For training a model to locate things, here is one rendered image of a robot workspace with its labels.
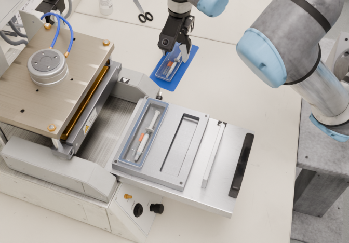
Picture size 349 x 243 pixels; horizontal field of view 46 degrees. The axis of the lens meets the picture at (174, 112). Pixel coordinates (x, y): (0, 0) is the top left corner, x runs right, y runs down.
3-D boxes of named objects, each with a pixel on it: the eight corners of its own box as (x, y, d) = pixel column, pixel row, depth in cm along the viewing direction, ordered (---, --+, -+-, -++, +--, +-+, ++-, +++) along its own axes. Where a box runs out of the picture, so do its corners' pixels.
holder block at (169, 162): (111, 168, 90) (110, 162, 88) (145, 101, 101) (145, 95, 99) (183, 192, 87) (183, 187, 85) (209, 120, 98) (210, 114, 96)
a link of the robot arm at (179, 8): (187, 5, 115) (161, -3, 117) (186, 18, 119) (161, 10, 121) (197, -10, 120) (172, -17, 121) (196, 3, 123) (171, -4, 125)
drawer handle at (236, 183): (227, 196, 87) (230, 187, 84) (243, 140, 96) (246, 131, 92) (236, 199, 87) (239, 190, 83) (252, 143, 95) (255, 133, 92)
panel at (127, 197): (146, 238, 103) (112, 200, 90) (184, 143, 120) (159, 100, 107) (153, 239, 102) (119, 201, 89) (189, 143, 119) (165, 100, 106)
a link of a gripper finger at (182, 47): (197, 54, 138) (192, 32, 132) (191, 65, 135) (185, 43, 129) (189, 53, 140) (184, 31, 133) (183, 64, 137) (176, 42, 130)
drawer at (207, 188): (104, 177, 93) (101, 160, 86) (140, 105, 105) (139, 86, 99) (229, 220, 88) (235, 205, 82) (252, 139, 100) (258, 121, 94)
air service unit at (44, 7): (36, 52, 109) (22, 8, 97) (62, 18, 117) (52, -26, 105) (53, 57, 108) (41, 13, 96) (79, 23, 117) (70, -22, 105)
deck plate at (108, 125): (-70, 146, 97) (-72, 144, 96) (11, 49, 116) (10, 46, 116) (107, 209, 89) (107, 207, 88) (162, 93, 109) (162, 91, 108)
